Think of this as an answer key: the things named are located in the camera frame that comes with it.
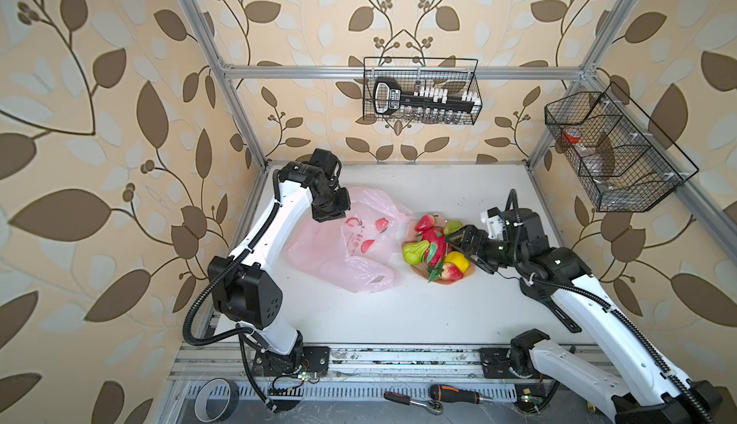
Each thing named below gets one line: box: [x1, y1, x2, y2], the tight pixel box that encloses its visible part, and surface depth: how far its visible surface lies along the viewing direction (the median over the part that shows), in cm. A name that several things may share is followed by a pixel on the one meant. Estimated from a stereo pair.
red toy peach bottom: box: [440, 261, 464, 282], surface depth 83 cm
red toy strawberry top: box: [414, 212, 435, 232], surface depth 95 cm
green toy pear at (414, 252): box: [402, 239, 430, 265], surface depth 86 cm
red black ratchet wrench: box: [383, 391, 444, 416], surface depth 69 cm
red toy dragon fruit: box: [415, 223, 447, 267], surface depth 88 cm
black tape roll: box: [193, 377, 240, 424], surface depth 69 cm
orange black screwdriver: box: [429, 383, 494, 404], surface depth 69 cm
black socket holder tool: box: [373, 76, 481, 116], surface depth 84 cm
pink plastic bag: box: [286, 187, 413, 293], surface depth 88 cm
